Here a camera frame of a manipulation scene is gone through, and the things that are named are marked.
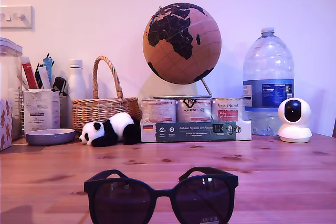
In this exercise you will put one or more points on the clear container with lid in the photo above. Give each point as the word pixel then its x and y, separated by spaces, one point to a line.
pixel 9 47

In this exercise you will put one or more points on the tin can pale pink label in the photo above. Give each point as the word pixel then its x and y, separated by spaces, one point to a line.
pixel 158 111

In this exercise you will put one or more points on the grey shallow bowl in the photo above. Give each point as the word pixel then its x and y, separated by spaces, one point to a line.
pixel 50 136

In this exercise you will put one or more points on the black clip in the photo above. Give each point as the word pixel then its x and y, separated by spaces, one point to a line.
pixel 60 83

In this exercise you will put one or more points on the white wall switch plate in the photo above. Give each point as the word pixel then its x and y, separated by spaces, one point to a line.
pixel 15 18

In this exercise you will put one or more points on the gingerbread print box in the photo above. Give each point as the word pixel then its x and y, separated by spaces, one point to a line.
pixel 5 124

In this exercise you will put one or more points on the green cardboard can tray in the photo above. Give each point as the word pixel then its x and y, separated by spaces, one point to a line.
pixel 197 130

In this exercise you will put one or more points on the large clear water bottle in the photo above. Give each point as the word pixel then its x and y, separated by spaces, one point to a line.
pixel 267 64

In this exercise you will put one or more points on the red and white tube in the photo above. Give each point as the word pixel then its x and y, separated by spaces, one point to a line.
pixel 29 74

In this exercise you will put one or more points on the cork globe on stand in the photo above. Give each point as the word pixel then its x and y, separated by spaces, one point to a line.
pixel 181 51

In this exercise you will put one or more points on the panda plush toy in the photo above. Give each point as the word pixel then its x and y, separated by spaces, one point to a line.
pixel 118 124

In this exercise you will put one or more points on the tin can red label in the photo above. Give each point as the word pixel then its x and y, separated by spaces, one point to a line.
pixel 228 111

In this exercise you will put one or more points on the small white round camera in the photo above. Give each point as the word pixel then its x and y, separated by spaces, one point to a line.
pixel 294 129

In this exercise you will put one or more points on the tin can black scrawl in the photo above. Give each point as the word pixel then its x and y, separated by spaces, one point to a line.
pixel 194 111

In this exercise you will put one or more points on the black sunglasses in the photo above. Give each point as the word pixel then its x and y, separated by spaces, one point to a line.
pixel 118 197

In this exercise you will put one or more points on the white metal bottle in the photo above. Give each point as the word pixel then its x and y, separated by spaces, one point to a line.
pixel 77 82

